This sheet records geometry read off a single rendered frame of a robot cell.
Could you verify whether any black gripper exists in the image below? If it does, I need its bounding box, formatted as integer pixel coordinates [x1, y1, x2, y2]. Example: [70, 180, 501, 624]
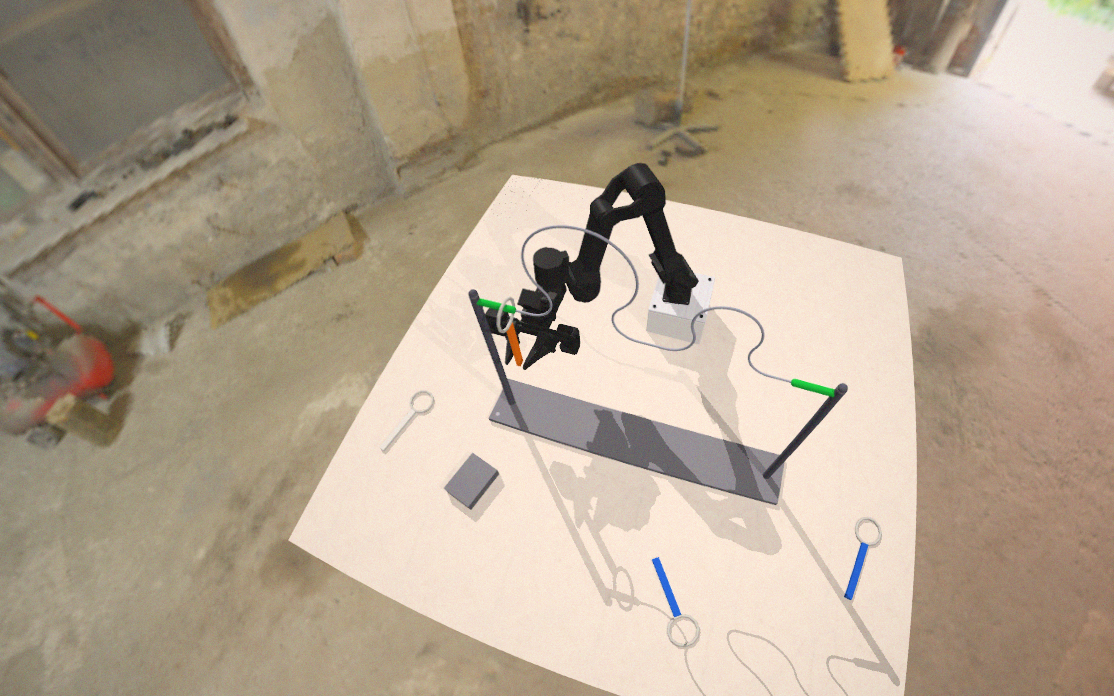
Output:
[485, 305, 582, 370]

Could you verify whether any orange handle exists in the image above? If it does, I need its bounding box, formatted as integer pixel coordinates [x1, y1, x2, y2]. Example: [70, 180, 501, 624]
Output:
[496, 296, 522, 367]

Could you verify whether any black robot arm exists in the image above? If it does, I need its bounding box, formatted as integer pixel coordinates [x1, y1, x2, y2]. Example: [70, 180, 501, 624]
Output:
[517, 163, 698, 321]

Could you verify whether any blue handle with grey loop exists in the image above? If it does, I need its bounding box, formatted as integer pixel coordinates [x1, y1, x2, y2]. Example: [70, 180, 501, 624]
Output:
[652, 557, 700, 647]
[844, 516, 882, 600]

